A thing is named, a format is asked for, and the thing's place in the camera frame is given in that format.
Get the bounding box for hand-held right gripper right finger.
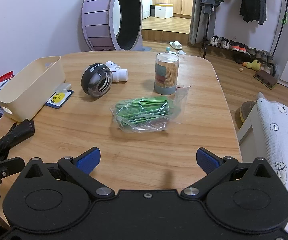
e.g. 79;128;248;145
180;148;280;201

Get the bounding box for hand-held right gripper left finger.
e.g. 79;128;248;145
24;147;115;201

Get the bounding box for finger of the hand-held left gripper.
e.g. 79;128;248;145
0;157;26;178

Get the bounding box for dark packets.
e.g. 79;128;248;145
0;119;35;162

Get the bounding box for cream plastic basket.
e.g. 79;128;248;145
0;56;67;122

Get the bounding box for bag of green sticks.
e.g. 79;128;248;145
110;84;192;133

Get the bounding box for black gyro wrist ball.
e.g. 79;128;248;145
81;62;114;97

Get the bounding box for white pipe fitting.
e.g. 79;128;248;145
105;60;129;82

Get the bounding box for clear toothpick canister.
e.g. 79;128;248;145
154;52;180;95

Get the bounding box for white bench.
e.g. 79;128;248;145
237;104;268;153

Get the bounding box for round woven cushion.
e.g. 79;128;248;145
238;101;257;123

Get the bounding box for blue card with yellow sticker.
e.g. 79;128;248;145
45;89;74;109

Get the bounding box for small clear plastic packet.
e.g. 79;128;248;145
55;82;71;93

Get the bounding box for white printed blanket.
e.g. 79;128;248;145
256;92;288;230

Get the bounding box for brown block toy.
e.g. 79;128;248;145
253;70;278;90

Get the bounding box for yellow duck plush toy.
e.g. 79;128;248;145
242;59;262;71

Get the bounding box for row of shoes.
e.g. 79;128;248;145
210;35;275;67

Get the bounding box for grey curtain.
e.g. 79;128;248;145
189;0;211;47

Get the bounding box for purple cat wheel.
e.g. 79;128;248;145
81;0;149;53

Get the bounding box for white box with yellow lid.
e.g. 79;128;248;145
155;3;174;19

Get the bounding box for black clothes rack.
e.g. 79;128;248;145
201;0;288;78

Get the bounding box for wooden kitchen cabinets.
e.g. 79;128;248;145
151;0;194;19

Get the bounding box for black hanging coat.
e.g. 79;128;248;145
239;0;267;25

